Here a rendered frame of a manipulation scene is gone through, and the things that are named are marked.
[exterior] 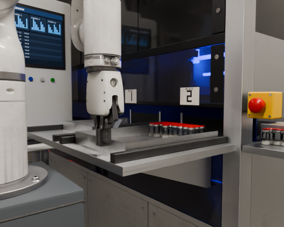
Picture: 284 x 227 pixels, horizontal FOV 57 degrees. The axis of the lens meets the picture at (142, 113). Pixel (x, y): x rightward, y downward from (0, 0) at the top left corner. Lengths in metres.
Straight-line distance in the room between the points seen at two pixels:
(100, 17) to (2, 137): 0.31
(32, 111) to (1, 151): 1.00
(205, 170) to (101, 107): 0.42
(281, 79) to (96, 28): 0.67
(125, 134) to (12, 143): 0.48
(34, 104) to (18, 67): 0.98
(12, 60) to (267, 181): 0.82
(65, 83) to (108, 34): 1.00
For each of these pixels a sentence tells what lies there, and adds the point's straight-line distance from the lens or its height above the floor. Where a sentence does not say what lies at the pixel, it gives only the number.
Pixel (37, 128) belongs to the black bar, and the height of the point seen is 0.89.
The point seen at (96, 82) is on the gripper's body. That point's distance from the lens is 0.59.
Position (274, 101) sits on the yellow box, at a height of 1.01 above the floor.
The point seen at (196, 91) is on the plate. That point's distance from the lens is 0.89.
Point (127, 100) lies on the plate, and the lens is 1.18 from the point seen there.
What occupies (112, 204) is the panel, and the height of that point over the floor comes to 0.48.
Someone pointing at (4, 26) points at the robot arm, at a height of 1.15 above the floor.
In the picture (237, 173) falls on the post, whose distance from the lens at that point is 0.83.
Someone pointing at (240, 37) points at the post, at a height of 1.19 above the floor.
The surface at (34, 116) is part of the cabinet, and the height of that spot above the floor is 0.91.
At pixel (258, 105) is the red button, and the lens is 0.74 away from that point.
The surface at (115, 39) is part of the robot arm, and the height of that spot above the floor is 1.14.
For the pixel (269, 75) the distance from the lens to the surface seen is 0.94.
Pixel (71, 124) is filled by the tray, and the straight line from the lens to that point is 1.08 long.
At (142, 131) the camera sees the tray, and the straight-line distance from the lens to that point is 0.94.
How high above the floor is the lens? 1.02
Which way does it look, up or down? 4 degrees down
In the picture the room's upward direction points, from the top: straight up
